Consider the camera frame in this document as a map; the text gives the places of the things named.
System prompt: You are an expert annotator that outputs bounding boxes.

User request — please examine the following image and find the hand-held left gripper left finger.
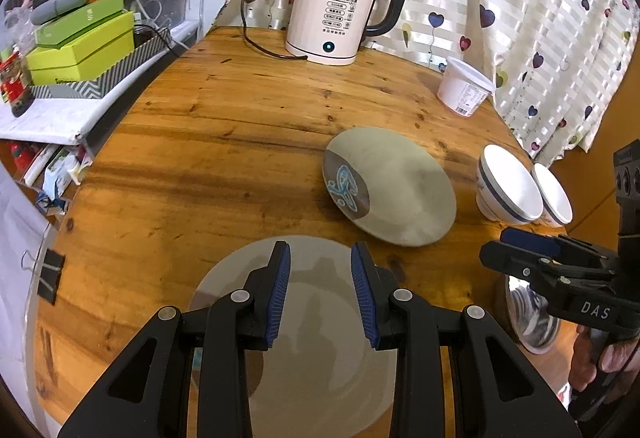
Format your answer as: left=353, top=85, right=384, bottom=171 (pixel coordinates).
left=57, top=241, right=292, bottom=438

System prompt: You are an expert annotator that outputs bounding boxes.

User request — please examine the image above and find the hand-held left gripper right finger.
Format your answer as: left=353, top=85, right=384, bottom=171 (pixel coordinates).
left=350, top=242, right=583, bottom=438

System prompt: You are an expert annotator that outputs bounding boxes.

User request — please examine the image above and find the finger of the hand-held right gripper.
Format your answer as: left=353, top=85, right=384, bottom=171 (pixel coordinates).
left=500, top=226, right=621, bottom=269
left=479, top=241, right=618, bottom=306

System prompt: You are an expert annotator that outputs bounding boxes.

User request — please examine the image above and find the white bowl with blue rim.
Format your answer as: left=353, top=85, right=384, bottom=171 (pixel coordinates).
left=475, top=144, right=545, bottom=224
left=531, top=163, right=574, bottom=228

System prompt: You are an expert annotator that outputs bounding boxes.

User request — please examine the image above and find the person's right hand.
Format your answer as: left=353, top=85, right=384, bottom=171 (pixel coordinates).
left=569, top=323, right=640, bottom=394

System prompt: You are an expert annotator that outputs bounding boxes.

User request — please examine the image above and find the grey sneaker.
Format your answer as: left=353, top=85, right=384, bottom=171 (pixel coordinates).
left=506, top=275, right=563, bottom=355

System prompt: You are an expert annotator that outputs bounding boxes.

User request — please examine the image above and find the wooden cabinet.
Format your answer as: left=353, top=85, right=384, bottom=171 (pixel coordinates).
left=547, top=63, right=640, bottom=244

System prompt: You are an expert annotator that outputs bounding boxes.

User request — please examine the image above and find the white plastic tub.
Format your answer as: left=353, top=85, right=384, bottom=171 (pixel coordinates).
left=436, top=56, right=496, bottom=119

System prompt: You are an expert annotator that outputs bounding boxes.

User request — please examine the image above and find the black binder clip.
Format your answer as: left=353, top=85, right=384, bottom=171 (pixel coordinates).
left=21, top=248, right=66, bottom=305

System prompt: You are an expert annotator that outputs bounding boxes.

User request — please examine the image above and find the white carton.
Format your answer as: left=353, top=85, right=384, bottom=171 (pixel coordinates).
left=42, top=145, right=94, bottom=214

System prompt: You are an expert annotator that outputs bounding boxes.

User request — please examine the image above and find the grey chevron box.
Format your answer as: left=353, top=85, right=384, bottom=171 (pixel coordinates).
left=30, top=25, right=173, bottom=100

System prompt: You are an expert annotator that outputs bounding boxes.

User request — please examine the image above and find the white shelf board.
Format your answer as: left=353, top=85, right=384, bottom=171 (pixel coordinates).
left=0, top=20, right=202, bottom=148

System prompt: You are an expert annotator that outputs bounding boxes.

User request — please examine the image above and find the white electric kettle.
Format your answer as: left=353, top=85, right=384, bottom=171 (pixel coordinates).
left=285, top=0, right=412, bottom=67

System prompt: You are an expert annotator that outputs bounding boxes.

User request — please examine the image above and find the green box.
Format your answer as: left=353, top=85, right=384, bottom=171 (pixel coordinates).
left=25, top=10, right=137, bottom=86
left=34, top=0, right=126, bottom=46

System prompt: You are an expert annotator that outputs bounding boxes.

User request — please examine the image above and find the red printed packet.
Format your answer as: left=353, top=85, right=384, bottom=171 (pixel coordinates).
left=0, top=45, right=35, bottom=119

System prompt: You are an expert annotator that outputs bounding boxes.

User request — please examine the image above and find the grey handheld device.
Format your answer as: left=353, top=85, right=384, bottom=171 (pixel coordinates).
left=30, top=0, right=94, bottom=25

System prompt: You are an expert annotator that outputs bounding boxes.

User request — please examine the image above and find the black kettle cable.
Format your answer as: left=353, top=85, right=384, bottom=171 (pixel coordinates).
left=241, top=0, right=308, bottom=62

